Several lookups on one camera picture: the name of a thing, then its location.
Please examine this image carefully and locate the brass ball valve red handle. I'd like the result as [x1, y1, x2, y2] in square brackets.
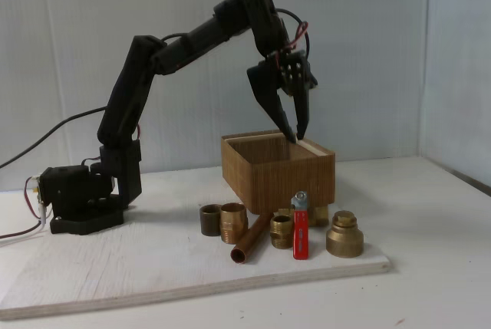
[276, 190, 330, 261]

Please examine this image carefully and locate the bamboo slat box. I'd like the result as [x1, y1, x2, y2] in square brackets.
[221, 129, 337, 215]

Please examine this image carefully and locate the brass hex nipple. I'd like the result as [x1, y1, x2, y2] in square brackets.
[269, 214, 296, 249]

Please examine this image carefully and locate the brass hex threaded adapter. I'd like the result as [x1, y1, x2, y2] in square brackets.
[219, 202, 250, 245]

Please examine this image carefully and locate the large brass stepped cap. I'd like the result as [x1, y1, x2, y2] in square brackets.
[325, 209, 364, 259]

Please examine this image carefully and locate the copper pipe piece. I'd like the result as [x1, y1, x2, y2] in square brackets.
[229, 212, 275, 265]

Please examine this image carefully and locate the dark brass sleeve fitting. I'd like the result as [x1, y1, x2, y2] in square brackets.
[199, 204, 222, 236]

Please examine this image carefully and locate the white painted plywood board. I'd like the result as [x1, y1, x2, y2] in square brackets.
[0, 169, 390, 321]

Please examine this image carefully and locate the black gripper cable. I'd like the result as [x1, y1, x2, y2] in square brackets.
[275, 7, 312, 58]

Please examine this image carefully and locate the black power cable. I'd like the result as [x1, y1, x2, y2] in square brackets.
[0, 106, 107, 171]

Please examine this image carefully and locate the white wire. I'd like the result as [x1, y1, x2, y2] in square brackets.
[0, 206, 51, 248]

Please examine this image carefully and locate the red wire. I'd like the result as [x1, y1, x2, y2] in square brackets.
[0, 221, 45, 240]

